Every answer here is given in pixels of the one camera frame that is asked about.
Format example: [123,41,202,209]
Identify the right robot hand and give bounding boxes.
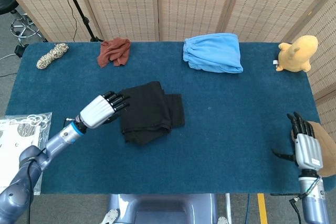
[271,111,324,169]

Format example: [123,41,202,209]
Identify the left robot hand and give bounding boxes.
[79,91,131,129]

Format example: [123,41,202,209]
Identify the black trousers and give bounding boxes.
[119,81,186,146]

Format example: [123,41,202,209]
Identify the rust brown cloth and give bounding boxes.
[97,37,131,69]

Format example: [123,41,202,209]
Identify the clear plastic bag with papers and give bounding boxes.
[0,112,53,196]

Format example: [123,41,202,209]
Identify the yellow plush toy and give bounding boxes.
[272,35,319,73]

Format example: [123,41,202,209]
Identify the black power adapter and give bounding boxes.
[14,44,29,58]

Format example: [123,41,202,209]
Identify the white table leg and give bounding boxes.
[225,194,232,224]

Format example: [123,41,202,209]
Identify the blue carpet table cover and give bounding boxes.
[5,41,329,196]

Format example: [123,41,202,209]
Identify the black tripod stand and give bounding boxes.
[59,0,104,42]

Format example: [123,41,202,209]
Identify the blue robot torso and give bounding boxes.
[101,194,232,224]

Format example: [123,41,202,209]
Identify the light blue fleece garment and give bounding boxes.
[183,33,244,74]

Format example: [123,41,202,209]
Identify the black seat chrome stool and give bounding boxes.
[0,0,49,45]

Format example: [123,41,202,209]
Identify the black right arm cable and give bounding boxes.
[288,175,323,224]

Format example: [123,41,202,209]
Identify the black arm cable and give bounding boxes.
[25,149,47,224]
[288,175,323,224]

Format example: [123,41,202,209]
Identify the blue floor cable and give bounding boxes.
[245,194,252,224]

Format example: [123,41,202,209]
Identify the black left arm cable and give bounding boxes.
[25,149,47,224]

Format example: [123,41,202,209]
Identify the thin black hanging cable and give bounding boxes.
[61,0,79,41]

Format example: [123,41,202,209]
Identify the white floor cable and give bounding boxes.
[0,52,19,61]

